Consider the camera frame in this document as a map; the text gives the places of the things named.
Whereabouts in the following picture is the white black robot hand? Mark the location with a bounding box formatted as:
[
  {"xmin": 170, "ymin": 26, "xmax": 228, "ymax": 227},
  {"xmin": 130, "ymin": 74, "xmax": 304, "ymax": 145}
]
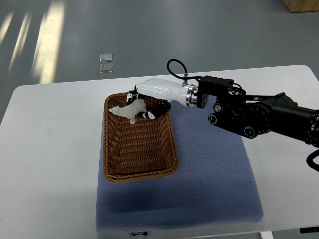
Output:
[{"xmin": 127, "ymin": 78, "xmax": 198, "ymax": 120}]

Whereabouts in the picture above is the white toy bear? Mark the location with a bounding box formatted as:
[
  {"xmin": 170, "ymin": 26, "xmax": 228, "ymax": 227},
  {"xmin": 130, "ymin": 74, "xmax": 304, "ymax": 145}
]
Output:
[{"xmin": 108, "ymin": 99, "xmax": 147, "ymax": 124}]

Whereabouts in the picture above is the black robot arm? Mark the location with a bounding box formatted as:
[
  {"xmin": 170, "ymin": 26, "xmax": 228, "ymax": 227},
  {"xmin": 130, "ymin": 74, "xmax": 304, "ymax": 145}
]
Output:
[{"xmin": 181, "ymin": 67, "xmax": 319, "ymax": 147}]

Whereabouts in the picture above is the brown wicker basket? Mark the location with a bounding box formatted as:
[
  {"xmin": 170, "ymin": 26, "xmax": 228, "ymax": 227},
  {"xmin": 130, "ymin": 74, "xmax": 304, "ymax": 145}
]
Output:
[{"xmin": 103, "ymin": 93, "xmax": 179, "ymax": 183}]

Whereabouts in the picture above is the lower metal floor plate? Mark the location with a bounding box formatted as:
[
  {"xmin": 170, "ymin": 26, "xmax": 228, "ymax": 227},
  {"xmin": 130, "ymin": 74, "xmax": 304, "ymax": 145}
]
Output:
[{"xmin": 100, "ymin": 63, "xmax": 113, "ymax": 73}]

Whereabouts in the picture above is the metal floor plate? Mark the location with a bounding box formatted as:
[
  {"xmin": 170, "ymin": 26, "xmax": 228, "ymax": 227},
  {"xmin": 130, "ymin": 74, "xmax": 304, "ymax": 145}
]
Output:
[
  {"xmin": 100, "ymin": 63, "xmax": 113, "ymax": 73},
  {"xmin": 100, "ymin": 53, "xmax": 113, "ymax": 62}
]

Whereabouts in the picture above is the upper metal floor plate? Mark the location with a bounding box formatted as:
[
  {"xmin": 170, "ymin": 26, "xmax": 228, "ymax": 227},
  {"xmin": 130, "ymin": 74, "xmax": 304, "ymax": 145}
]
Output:
[{"xmin": 100, "ymin": 53, "xmax": 113, "ymax": 62}]

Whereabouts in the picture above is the blue textured mat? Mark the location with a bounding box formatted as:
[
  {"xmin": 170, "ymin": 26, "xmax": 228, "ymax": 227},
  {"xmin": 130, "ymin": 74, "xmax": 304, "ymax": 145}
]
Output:
[{"xmin": 96, "ymin": 97, "xmax": 263, "ymax": 234}]

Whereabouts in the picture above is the black label under table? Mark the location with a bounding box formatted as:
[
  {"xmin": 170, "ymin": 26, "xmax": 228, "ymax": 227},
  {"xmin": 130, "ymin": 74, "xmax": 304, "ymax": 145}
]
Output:
[{"xmin": 132, "ymin": 232, "xmax": 148, "ymax": 237}]

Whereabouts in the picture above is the wooden box corner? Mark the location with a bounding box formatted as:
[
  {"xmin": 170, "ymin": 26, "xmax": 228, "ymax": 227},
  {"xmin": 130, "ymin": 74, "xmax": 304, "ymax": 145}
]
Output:
[{"xmin": 282, "ymin": 0, "xmax": 319, "ymax": 13}]

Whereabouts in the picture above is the black table control panel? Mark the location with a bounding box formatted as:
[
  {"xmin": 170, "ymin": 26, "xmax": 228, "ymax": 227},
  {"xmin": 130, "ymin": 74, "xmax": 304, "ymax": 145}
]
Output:
[{"xmin": 300, "ymin": 227, "xmax": 319, "ymax": 234}]

